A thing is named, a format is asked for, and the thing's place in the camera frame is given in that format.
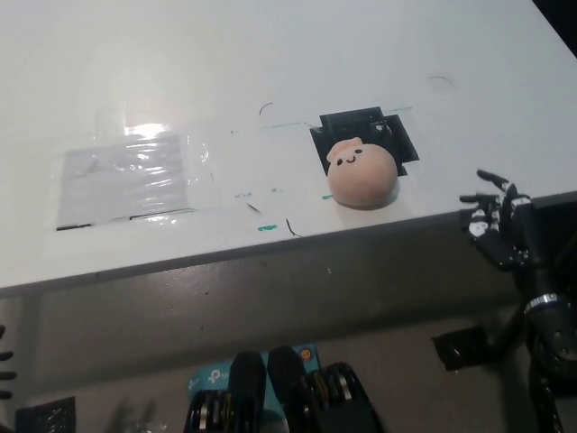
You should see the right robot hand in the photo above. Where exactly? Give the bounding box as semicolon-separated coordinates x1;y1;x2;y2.
458;169;543;272

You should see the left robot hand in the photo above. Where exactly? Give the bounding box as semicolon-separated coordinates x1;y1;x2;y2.
0;324;17;401

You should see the pink dumpling plush toy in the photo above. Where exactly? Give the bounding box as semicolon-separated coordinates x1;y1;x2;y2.
325;136;400;209

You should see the black tape mask square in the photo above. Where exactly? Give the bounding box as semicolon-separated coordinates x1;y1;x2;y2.
309;106;421;179

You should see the black mesh floor patch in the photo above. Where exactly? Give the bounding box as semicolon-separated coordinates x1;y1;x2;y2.
14;396;78;433

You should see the black floor tape patch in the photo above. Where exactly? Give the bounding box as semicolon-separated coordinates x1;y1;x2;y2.
431;326;493;373

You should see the teal router box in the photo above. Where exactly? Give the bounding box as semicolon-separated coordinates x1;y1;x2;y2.
187;345;322;407

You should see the clear plastic film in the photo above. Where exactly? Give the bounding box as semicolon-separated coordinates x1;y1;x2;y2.
53;99;229;234

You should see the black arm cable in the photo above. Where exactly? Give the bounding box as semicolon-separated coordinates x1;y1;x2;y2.
489;299;531;363

